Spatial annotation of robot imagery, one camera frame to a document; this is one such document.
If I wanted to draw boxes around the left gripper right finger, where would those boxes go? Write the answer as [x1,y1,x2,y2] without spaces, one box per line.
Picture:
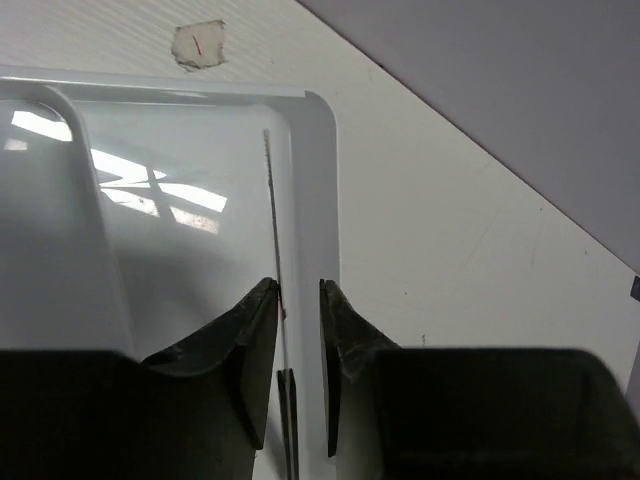
[319,280,639,479]

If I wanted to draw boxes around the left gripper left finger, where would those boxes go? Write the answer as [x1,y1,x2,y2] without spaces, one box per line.
[1,278,278,479]

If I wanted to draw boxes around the dark handled knife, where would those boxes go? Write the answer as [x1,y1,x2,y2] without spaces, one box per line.
[262,129,300,479]

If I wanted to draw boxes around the white divided cutlery tray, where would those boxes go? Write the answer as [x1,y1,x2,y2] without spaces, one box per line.
[1,66,340,479]

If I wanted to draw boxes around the right blue table label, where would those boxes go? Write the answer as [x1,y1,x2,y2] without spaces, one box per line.
[630,276,640,301]

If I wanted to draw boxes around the white tape patch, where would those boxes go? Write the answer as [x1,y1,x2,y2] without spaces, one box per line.
[171,20,226,72]

